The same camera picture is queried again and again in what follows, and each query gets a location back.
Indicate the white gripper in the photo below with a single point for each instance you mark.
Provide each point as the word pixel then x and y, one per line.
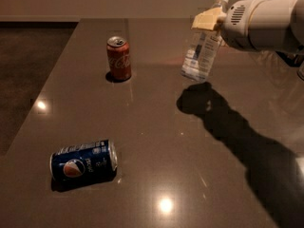
pixel 237 28

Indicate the clear plastic water bottle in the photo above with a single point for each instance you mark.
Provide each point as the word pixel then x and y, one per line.
pixel 203 50

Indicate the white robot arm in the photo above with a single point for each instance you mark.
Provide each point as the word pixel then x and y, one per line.
pixel 256 25

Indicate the red Coca-Cola can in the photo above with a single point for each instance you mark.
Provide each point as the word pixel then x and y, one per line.
pixel 118 55

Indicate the blue Pepsi can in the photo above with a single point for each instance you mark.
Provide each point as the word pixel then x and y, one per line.
pixel 85 161

